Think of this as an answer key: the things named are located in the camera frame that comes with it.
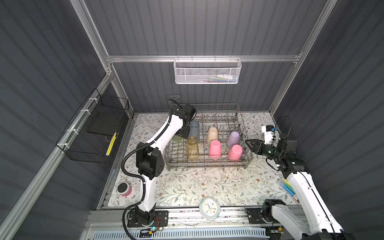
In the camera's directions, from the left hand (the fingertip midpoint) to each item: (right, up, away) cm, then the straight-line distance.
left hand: (179, 133), depth 89 cm
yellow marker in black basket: (-30, -8, -22) cm, 38 cm away
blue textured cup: (+9, +2, +3) cm, 10 cm away
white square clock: (+17, -37, -15) cm, 43 cm away
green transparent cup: (0, -3, -8) cm, 8 cm away
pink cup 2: (+32, -11, -5) cm, 35 cm away
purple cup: (+33, -3, 0) cm, 33 cm away
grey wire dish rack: (+33, +10, +23) cm, 42 cm away
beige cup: (+21, -1, +3) cm, 21 cm away
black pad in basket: (-35, +5, -15) cm, 39 cm away
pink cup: (+21, -10, -2) cm, 24 cm away
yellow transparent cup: (+8, -10, +2) cm, 13 cm away
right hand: (+38, -4, -13) cm, 41 cm away
